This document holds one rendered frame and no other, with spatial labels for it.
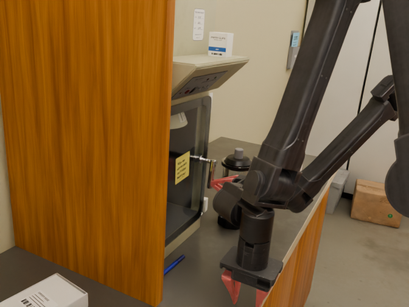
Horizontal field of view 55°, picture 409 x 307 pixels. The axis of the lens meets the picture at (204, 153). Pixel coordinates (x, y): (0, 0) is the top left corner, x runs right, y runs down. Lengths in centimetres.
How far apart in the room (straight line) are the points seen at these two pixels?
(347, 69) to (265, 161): 327
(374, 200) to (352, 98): 95
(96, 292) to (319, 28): 79
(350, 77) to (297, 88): 324
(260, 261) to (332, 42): 38
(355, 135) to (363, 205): 270
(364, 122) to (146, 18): 61
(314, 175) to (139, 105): 49
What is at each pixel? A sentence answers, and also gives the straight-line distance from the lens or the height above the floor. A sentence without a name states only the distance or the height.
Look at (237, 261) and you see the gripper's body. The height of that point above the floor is 119.
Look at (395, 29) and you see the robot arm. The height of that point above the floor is 160.
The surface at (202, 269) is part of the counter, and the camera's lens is 114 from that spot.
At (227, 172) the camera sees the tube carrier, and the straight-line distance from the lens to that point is 127.
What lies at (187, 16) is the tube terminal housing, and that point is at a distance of 102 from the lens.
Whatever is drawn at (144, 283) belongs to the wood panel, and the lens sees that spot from 100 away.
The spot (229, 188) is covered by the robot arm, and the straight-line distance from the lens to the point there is 74.
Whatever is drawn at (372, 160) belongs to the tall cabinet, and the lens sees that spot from 401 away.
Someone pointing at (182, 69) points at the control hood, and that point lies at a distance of 85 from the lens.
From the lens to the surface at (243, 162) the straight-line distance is 126.
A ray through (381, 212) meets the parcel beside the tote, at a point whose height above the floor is 12.
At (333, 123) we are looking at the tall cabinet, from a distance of 397.
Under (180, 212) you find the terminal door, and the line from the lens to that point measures 115.
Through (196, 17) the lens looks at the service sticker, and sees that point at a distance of 107.
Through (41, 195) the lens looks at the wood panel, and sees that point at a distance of 112.
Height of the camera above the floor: 160
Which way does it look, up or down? 19 degrees down
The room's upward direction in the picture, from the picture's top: 4 degrees clockwise
